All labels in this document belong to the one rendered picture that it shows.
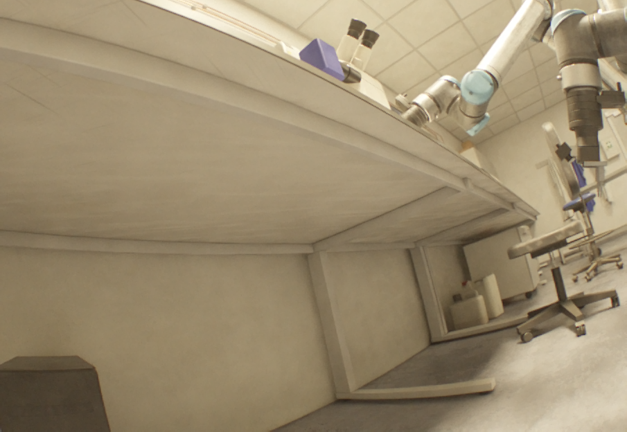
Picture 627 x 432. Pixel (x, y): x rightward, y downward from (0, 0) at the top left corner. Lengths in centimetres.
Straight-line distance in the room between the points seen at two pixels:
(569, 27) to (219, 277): 127
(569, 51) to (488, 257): 264
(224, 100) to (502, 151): 648
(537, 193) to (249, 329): 586
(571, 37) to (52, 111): 87
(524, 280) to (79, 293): 307
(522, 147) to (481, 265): 386
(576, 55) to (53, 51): 78
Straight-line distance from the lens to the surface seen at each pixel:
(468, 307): 251
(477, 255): 320
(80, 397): 55
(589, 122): 68
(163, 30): 37
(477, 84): 94
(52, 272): 108
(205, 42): 38
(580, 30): 72
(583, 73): 70
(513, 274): 314
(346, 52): 89
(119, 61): 37
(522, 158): 663
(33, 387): 54
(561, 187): 633
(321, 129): 51
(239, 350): 125
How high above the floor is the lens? 45
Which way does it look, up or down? 19 degrees up
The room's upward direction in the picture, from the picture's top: 13 degrees counter-clockwise
